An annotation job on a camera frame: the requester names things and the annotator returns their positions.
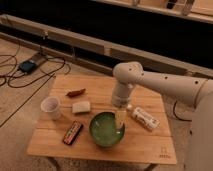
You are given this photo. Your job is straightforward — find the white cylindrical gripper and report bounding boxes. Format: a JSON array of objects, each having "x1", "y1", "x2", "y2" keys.
[{"x1": 111, "y1": 82, "x2": 134, "y2": 129}]

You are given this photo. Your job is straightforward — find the green ceramic bowl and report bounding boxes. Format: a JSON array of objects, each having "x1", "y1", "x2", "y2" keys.
[{"x1": 89, "y1": 112, "x2": 125, "y2": 147}]

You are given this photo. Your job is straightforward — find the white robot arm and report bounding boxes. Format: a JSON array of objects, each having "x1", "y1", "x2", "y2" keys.
[{"x1": 111, "y1": 62, "x2": 213, "y2": 171}]

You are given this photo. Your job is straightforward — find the dark candy bar wrapper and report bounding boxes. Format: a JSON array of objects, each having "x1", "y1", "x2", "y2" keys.
[{"x1": 63, "y1": 121, "x2": 83, "y2": 145}]

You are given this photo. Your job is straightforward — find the brown sausage snack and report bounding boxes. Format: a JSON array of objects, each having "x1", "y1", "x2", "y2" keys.
[{"x1": 66, "y1": 88, "x2": 86, "y2": 98}]

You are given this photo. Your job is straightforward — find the small wooden table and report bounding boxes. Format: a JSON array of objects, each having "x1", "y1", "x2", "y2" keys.
[{"x1": 27, "y1": 75, "x2": 177, "y2": 165}]

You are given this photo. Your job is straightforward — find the white plastic cup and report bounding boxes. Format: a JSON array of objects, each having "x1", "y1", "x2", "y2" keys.
[{"x1": 40, "y1": 96, "x2": 61, "y2": 120}]

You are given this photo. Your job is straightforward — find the dark power adapter box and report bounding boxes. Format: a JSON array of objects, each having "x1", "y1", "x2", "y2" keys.
[{"x1": 18, "y1": 60, "x2": 36, "y2": 74}]

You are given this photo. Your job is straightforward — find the black floor cable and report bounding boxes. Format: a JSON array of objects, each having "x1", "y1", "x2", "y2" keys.
[{"x1": 0, "y1": 43, "x2": 72, "y2": 128}]

